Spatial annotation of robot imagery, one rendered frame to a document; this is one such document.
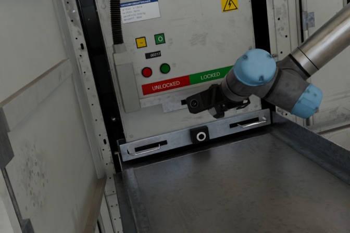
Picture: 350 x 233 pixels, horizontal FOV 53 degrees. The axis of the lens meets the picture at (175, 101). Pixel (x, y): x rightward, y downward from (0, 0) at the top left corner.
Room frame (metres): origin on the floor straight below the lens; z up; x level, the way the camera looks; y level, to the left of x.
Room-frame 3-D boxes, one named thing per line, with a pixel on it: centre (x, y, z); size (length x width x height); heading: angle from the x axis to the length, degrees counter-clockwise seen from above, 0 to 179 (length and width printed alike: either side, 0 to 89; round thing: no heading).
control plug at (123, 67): (1.02, 0.13, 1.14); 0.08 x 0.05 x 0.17; 11
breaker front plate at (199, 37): (1.13, -0.06, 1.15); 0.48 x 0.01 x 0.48; 101
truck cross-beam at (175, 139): (1.14, -0.06, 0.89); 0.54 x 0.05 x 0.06; 101
